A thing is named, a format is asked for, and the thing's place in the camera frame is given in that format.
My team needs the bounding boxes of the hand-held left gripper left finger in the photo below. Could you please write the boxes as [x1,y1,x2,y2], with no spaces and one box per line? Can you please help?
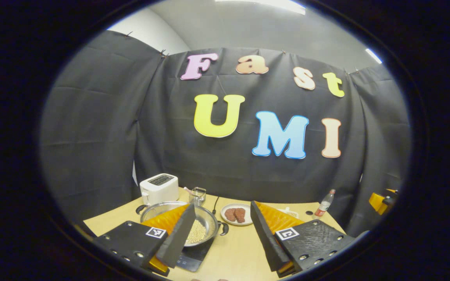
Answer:
[92,203,196,277]

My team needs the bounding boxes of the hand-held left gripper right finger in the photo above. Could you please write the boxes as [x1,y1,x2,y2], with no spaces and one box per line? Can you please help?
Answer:
[250,201,356,278]

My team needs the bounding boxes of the black induction cooktop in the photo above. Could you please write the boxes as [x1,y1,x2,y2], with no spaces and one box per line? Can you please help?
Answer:
[176,238,216,272]

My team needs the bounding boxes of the stainless steel pot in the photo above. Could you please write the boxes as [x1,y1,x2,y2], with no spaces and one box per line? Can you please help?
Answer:
[136,201,229,247]

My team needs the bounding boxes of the heap of soybeans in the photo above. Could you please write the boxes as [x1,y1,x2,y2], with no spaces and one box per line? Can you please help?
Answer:
[186,219,207,245]

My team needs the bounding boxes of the white round plate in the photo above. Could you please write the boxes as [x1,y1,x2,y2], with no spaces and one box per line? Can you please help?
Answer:
[220,203,254,226]

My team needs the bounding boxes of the clear plastic water bottle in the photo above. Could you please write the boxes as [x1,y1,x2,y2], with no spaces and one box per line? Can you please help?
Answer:
[314,189,336,217]

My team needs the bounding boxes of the white toaster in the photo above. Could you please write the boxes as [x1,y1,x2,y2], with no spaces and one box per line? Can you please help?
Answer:
[139,173,179,206]

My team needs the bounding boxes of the small ceiling light panel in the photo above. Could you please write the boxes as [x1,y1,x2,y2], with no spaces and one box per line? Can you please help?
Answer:
[366,48,382,64]

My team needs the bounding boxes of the wire mesh basket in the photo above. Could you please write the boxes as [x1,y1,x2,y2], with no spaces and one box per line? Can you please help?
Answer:
[189,187,207,206]

